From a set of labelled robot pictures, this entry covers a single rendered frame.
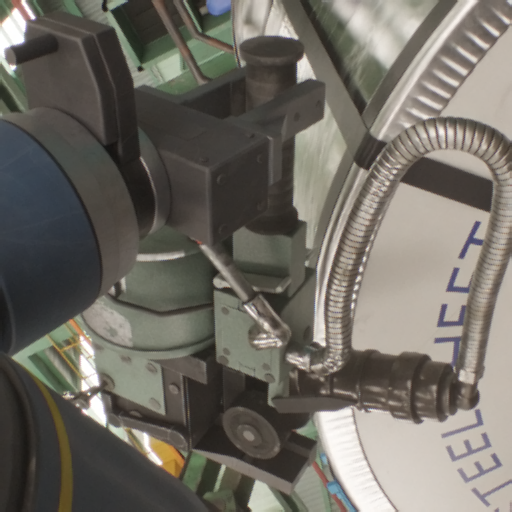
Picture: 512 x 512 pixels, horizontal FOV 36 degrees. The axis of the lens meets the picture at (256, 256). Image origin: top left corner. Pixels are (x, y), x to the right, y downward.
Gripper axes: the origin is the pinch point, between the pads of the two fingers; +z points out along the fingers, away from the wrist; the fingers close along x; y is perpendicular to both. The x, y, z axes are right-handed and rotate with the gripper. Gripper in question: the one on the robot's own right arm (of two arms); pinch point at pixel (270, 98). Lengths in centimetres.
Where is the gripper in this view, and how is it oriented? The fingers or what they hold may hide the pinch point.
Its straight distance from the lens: 53.1
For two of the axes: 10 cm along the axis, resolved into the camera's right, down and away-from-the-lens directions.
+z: 6.4, -4.4, 6.3
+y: 0.0, 8.2, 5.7
